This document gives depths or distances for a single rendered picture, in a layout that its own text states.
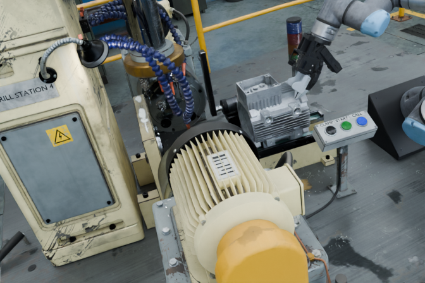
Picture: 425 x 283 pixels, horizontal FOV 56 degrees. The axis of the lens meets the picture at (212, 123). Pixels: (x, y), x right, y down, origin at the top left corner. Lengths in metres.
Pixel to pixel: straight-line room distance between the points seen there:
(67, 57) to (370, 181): 1.02
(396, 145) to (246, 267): 1.08
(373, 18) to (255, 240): 0.82
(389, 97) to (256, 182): 1.03
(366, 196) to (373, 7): 0.59
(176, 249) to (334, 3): 0.82
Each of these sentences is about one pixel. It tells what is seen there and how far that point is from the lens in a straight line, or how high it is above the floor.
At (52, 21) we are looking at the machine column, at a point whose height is 1.53.
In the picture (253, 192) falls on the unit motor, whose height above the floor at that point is 1.35.
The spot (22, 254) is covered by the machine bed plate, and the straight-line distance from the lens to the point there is 1.52.
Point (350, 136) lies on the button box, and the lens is 1.23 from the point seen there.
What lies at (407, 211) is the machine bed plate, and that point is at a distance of 1.37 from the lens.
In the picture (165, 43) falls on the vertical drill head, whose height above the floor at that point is 1.36.
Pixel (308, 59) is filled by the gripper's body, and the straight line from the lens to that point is 1.26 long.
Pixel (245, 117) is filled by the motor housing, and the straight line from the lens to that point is 1.46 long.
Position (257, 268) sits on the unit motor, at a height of 1.31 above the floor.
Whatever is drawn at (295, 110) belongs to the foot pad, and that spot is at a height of 1.07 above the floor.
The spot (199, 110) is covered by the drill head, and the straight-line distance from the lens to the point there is 1.56.
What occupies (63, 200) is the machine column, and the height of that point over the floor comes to 1.05.
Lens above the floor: 1.76
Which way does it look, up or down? 32 degrees down
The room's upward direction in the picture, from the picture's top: 11 degrees counter-clockwise
